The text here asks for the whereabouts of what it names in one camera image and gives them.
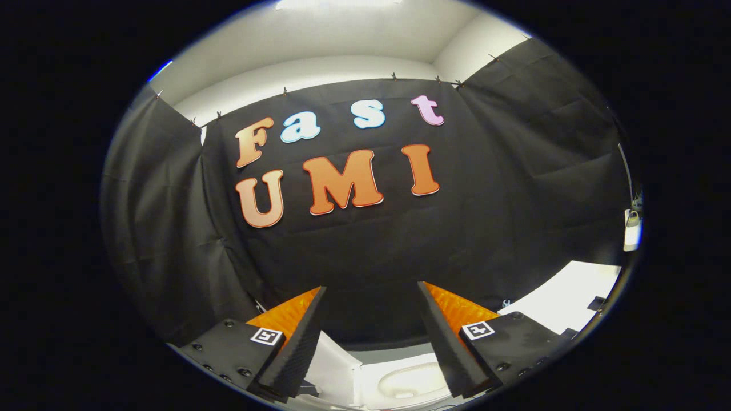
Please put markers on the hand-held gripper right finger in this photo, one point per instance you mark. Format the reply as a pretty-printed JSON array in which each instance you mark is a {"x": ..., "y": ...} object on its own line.
[{"x": 442, "y": 342}]

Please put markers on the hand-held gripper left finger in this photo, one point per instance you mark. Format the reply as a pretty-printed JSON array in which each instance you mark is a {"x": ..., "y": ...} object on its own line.
[{"x": 305, "y": 348}]

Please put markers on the white toilet lid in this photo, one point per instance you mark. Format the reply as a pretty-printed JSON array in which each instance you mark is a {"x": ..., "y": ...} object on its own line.
[{"x": 337, "y": 371}]

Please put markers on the black backdrop cloth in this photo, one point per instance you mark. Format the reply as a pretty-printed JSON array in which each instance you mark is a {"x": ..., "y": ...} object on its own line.
[{"x": 354, "y": 257}]

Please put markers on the white drawer cabinet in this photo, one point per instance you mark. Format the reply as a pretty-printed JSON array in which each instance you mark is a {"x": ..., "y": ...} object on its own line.
[{"x": 565, "y": 297}]

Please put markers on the row of black clips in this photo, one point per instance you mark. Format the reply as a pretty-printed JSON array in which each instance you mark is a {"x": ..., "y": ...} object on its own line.
[{"x": 393, "y": 76}]

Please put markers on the ceiling light panel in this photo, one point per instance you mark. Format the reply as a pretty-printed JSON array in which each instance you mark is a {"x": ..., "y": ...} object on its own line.
[{"x": 337, "y": 3}]

